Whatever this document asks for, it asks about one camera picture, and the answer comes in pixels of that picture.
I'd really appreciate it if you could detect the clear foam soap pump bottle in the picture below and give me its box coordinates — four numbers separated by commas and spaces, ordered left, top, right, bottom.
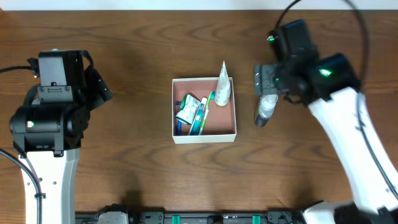
254, 94, 278, 128

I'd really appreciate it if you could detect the white lotion tube gold cap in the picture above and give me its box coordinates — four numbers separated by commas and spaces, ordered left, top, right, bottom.
214, 61, 231, 106

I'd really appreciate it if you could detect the green and white toothbrush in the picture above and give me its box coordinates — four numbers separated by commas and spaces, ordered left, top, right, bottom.
198, 91, 215, 135

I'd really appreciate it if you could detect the green soap bar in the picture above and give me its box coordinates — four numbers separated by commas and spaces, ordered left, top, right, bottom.
175, 94, 200, 125

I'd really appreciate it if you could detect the red green toothpaste tube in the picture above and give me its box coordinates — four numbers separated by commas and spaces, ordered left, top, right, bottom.
188, 98, 208, 136

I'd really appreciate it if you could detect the blue disposable razor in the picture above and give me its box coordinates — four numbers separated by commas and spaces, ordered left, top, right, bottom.
175, 101, 182, 136

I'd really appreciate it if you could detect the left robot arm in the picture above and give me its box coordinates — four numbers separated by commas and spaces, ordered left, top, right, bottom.
10, 50, 111, 223

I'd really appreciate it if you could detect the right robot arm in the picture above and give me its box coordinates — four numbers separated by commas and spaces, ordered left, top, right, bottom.
254, 20, 397, 223

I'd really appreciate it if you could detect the white box with pink interior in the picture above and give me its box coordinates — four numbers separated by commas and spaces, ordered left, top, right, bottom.
172, 77, 237, 144

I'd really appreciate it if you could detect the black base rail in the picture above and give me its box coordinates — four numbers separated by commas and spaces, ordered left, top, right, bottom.
75, 204, 305, 224

